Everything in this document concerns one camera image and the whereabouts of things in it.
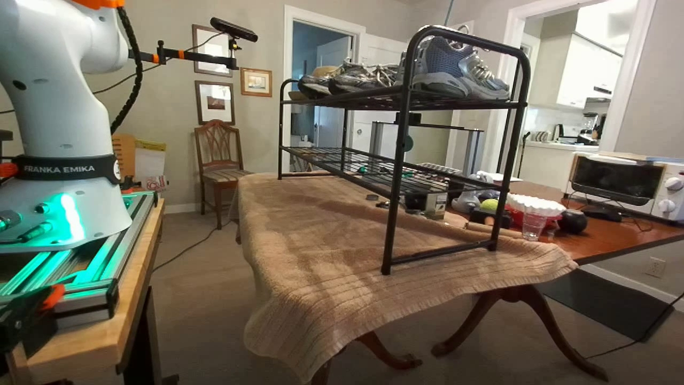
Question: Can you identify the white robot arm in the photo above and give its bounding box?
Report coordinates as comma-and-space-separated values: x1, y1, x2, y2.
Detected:
0, 0, 130, 252

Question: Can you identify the black camera on boom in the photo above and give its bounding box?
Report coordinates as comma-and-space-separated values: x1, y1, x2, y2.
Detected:
127, 17, 259, 71

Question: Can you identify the black metal shoe rack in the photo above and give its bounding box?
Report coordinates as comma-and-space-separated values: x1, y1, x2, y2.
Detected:
278, 26, 529, 275

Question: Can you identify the framed wall picture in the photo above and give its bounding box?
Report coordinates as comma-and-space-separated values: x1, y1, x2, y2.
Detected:
193, 26, 230, 78
195, 81, 234, 124

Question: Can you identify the grey worn sneaker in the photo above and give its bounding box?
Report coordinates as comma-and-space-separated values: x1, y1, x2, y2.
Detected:
296, 62, 399, 98

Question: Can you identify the clear plastic food container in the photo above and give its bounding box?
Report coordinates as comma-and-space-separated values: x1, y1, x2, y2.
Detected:
506, 194, 565, 239

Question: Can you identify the upper framed wall picture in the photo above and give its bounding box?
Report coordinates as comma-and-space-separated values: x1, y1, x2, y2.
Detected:
193, 26, 230, 78

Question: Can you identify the dark wooden dining table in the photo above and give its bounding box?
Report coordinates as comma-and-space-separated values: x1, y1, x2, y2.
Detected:
310, 178, 684, 385

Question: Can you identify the aluminium rail base frame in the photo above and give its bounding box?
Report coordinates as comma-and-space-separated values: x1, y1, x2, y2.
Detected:
0, 192, 157, 320

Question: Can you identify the small gold framed picture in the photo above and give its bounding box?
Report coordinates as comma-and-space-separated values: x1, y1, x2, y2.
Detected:
242, 68, 271, 97

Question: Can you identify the lower framed wall picture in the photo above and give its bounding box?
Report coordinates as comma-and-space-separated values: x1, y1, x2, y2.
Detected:
195, 81, 234, 124

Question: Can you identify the wooden chair with cushion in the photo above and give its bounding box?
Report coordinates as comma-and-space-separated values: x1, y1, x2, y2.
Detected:
193, 121, 247, 226

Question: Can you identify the white toaster oven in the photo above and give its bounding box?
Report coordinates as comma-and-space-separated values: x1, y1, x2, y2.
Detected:
569, 154, 684, 222

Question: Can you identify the wooden robot base bench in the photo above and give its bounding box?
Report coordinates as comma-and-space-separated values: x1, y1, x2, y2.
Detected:
4, 202, 164, 385

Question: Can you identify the beige woven tablecloth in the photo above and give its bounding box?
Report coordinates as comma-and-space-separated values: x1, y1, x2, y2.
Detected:
239, 176, 575, 384

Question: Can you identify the light blue mesh sneaker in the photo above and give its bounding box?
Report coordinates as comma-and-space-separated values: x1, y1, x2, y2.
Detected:
413, 36, 508, 101

